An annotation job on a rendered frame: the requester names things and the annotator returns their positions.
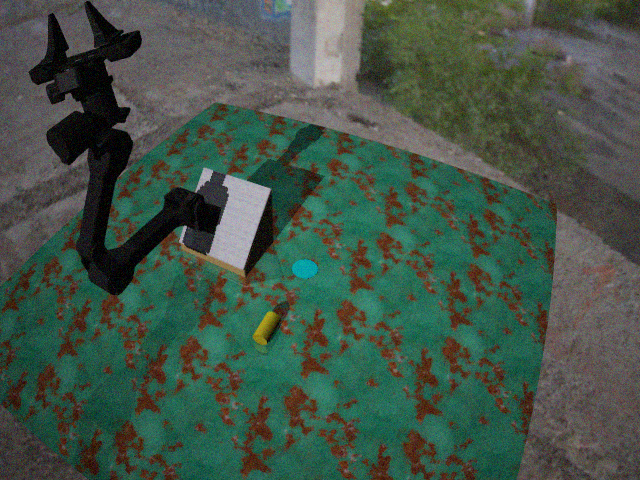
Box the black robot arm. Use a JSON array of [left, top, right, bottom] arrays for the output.
[[46, 60, 221, 296]]

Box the cyan circle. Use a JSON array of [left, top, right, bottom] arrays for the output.
[[292, 259, 318, 279]]

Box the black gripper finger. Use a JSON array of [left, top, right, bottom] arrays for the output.
[[40, 13, 69, 65], [84, 1, 123, 48]]

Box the yellow tall cylinder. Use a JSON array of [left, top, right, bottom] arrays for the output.
[[253, 311, 281, 345]]

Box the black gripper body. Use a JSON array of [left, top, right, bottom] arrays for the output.
[[28, 30, 142, 105]]

